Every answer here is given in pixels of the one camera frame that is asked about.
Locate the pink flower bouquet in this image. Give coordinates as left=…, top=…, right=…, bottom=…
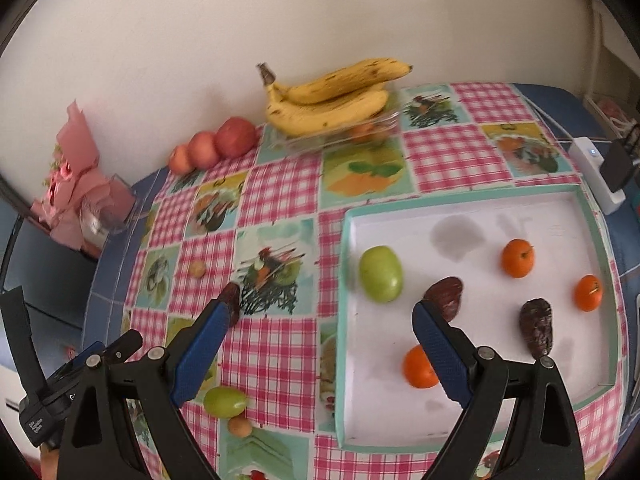
left=30, top=102, right=110, bottom=250

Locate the person's left hand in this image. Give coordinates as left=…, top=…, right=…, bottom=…
left=39, top=443, right=60, bottom=480

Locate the small brown longan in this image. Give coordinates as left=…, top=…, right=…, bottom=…
left=188, top=260, right=207, bottom=280
left=228, top=415, right=253, bottom=439

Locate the clear plastic fruit container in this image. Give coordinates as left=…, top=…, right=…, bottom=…
left=264, top=91, right=400, bottom=154

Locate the black power adapter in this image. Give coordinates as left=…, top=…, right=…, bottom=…
left=600, top=124, right=639, bottom=193

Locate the large red apple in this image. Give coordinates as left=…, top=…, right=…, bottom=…
left=215, top=117, right=258, bottom=159

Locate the small pale red apple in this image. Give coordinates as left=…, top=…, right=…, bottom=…
left=167, top=144, right=194, bottom=177

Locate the upper yellow banana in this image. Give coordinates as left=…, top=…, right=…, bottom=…
left=274, top=58, right=412, bottom=105

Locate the yellow banana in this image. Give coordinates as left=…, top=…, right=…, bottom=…
left=257, top=63, right=390, bottom=138
left=274, top=58, right=412, bottom=105

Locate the orange fruit in container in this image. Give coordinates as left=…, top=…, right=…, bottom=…
left=348, top=122, right=388, bottom=144

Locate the white tray teal rim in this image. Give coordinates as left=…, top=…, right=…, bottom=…
left=335, top=183, right=625, bottom=453

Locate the orange tangerine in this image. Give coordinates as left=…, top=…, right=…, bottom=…
left=500, top=238, right=535, bottom=278
left=401, top=344, right=439, bottom=389
left=574, top=274, right=603, bottom=312

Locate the lower yellow banana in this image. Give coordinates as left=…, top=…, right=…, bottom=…
left=257, top=63, right=390, bottom=138

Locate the small dark dried date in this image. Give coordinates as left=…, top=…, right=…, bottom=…
left=423, top=276, right=463, bottom=322

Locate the middle red apple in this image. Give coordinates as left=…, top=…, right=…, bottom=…
left=188, top=131, right=220, bottom=170

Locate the large dark dried date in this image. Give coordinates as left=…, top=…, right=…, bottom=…
left=518, top=298, right=553, bottom=360

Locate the checkered fruit-print tablecloth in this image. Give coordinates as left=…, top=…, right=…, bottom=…
left=81, top=81, right=632, bottom=480

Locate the white power strip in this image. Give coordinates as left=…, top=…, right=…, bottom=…
left=568, top=136, right=626, bottom=216

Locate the green jujube fruit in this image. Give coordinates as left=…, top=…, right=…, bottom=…
left=358, top=246, right=404, bottom=304
left=203, top=386, right=247, bottom=419

